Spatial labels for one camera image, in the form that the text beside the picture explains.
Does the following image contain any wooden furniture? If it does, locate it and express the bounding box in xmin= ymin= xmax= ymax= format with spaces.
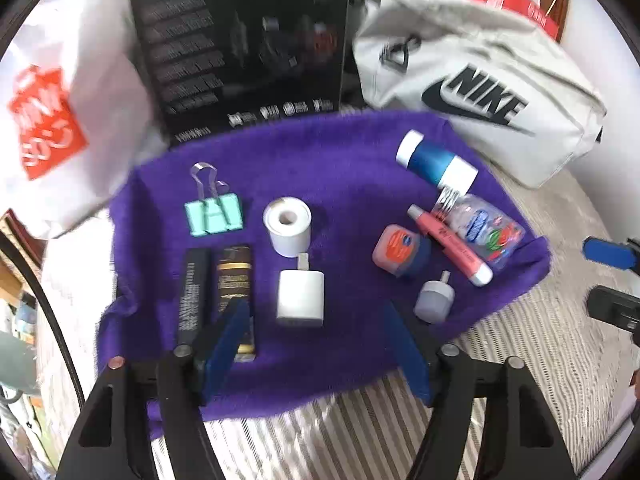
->
xmin=0 ymin=210 xmax=48 ymax=306

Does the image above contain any white charger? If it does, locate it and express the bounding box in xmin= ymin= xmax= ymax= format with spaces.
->
xmin=276 ymin=252 xmax=326 ymax=329

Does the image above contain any white tape roll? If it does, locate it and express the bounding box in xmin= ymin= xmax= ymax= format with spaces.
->
xmin=262 ymin=197 xmax=313 ymax=258

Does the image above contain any green binder clip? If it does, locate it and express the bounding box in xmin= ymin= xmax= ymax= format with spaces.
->
xmin=184 ymin=161 xmax=246 ymax=236

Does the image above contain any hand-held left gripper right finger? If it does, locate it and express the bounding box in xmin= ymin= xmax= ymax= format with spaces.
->
xmin=382 ymin=300 xmax=578 ymax=480

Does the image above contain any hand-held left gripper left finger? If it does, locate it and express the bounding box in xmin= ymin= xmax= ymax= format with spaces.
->
xmin=57 ymin=297 xmax=251 ymax=480

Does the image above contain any grey bag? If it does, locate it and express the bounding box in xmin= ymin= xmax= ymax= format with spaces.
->
xmin=350 ymin=0 xmax=608 ymax=190

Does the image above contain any black and gold cosmetic tube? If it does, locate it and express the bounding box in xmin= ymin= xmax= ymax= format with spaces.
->
xmin=214 ymin=244 xmax=258 ymax=361

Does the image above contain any black cable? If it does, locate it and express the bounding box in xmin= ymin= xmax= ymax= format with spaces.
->
xmin=0 ymin=230 xmax=93 ymax=411

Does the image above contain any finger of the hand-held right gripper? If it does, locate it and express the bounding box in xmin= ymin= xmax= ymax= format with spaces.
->
xmin=586 ymin=285 xmax=640 ymax=348
xmin=582 ymin=236 xmax=640 ymax=276

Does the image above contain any pink tube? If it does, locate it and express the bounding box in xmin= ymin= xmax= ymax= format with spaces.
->
xmin=406 ymin=204 xmax=494 ymax=287

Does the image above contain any small grey cap bottle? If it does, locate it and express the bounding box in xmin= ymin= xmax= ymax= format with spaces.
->
xmin=414 ymin=270 xmax=455 ymax=323

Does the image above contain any black cardboard box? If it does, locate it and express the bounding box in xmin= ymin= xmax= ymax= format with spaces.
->
xmin=125 ymin=0 xmax=351 ymax=148

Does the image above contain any blue and white bottle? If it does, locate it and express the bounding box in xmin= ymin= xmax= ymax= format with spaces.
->
xmin=395 ymin=130 xmax=479 ymax=193

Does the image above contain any teal cup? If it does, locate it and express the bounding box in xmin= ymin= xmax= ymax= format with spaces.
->
xmin=0 ymin=332 xmax=38 ymax=396

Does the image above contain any white shopping bag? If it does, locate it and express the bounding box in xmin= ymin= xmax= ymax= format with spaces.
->
xmin=0 ymin=0 xmax=168 ymax=238

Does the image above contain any purple towel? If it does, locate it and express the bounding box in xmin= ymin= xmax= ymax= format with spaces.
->
xmin=97 ymin=110 xmax=551 ymax=423

